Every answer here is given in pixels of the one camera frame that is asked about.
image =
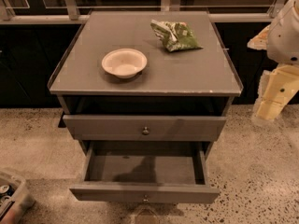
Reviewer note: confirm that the grey top drawer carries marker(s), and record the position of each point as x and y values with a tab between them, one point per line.
144	128

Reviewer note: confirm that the grey drawer cabinet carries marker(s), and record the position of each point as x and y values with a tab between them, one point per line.
199	82

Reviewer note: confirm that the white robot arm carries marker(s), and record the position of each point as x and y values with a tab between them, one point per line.
288	16

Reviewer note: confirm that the soda can in bin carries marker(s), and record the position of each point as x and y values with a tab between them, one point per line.
4	189

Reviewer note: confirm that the clear plastic storage bin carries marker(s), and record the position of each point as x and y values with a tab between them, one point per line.
17	201

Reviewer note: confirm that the white paper bowl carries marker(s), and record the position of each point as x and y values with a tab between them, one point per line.
124	63

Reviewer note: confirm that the green chip bag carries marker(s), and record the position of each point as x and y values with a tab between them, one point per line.
175	35

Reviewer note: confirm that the grey drawer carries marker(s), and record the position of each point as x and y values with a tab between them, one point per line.
144	128
145	172

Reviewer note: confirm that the metal railing frame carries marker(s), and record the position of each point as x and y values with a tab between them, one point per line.
78	11

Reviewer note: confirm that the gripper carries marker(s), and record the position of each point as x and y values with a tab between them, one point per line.
284	41

